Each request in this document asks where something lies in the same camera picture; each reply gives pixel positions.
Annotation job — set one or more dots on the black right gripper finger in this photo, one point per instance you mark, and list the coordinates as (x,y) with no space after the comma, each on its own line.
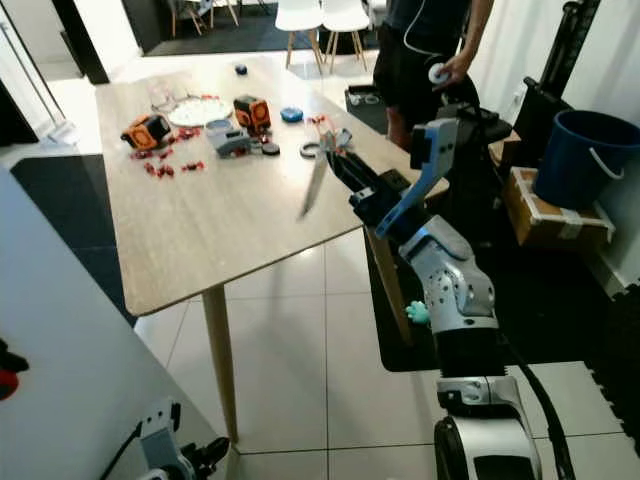
(352,168)
(348,184)

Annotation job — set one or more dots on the small black round cap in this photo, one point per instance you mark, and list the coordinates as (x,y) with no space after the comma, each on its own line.
(240,69)

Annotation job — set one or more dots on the small teal toy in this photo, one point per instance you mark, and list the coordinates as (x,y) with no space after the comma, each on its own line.
(417,314)

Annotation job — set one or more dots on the white dotted plate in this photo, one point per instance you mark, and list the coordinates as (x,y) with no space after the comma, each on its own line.
(200,112)

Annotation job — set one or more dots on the black metal stand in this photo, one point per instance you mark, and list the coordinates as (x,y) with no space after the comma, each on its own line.
(565,50)

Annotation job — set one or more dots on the red and black wall hook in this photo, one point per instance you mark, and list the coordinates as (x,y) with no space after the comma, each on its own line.
(10,380)

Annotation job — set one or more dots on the white round controller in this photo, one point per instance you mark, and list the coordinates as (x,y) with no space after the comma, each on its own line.
(439,73)

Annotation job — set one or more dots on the clear plastic cup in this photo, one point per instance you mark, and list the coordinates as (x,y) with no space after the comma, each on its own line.
(163,95)

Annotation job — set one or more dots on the person in black clothes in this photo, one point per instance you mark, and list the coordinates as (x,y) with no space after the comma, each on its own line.
(410,60)

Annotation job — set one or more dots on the dark blue bucket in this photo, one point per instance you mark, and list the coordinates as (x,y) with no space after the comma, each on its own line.
(580,160)

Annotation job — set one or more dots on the white partition panel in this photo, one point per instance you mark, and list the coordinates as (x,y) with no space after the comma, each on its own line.
(70,320)

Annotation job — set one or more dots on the grey printed part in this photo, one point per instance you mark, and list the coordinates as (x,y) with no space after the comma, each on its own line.
(228,140)

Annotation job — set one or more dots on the orange black cube device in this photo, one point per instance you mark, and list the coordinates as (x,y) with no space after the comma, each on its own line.
(251,116)

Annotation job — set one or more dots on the light wooden table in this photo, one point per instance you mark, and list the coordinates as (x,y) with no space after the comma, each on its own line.
(220,220)

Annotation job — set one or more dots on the taped cardboard box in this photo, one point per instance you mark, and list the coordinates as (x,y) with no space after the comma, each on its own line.
(555,225)

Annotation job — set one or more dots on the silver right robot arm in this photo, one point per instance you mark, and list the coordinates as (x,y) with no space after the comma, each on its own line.
(460,290)

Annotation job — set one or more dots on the black equipment case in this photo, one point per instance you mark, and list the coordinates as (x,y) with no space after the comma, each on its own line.
(363,97)

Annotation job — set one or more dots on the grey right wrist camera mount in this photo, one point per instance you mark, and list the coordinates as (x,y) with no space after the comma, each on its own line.
(430,170)

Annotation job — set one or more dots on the white chair with wooden legs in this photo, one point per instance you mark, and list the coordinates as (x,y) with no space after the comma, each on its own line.
(300,14)
(348,14)

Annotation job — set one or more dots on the small blue device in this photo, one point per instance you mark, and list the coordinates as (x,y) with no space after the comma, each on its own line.
(291,114)

